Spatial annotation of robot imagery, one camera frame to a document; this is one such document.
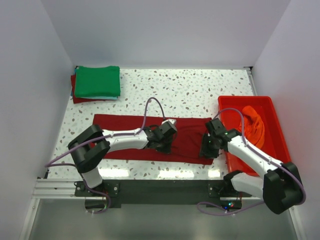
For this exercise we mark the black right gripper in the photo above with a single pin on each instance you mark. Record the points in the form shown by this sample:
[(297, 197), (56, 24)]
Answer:
[(206, 151)]

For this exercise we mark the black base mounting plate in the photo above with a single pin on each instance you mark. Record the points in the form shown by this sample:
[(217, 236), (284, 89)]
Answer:
[(159, 192)]

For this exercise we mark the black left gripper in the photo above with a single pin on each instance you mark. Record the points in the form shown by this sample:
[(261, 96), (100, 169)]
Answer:
[(163, 146)]

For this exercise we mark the crumpled orange t shirt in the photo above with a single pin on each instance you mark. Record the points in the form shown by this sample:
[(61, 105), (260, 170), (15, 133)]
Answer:
[(254, 128)]

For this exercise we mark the folded dark red t shirt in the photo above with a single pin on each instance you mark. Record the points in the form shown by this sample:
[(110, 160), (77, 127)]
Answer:
[(78, 100)]

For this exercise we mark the red plastic bin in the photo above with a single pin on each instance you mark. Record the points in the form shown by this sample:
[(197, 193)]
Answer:
[(274, 141)]

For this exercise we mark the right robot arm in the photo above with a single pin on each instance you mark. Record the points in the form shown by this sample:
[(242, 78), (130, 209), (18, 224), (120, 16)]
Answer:
[(278, 184)]

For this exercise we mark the dark red t shirt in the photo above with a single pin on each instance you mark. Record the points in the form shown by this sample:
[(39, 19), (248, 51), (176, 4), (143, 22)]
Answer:
[(185, 148), (78, 100)]

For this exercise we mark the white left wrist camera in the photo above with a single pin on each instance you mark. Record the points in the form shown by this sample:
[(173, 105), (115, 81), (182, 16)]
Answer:
[(170, 120)]

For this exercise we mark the folded green t shirt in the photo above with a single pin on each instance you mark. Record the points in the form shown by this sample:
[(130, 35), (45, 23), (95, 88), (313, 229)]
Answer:
[(97, 81)]

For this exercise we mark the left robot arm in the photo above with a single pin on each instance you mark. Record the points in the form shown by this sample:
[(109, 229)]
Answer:
[(89, 148)]

